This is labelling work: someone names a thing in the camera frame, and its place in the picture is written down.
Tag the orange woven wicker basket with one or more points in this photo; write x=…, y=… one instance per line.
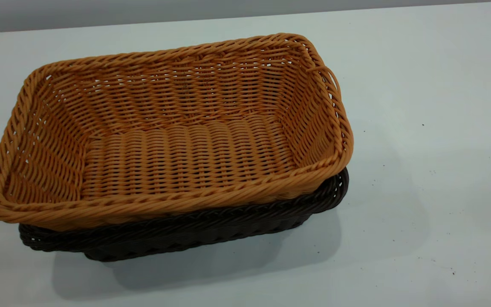
x=186, y=157

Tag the black woven wicker basket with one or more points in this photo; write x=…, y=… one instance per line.
x=186, y=234

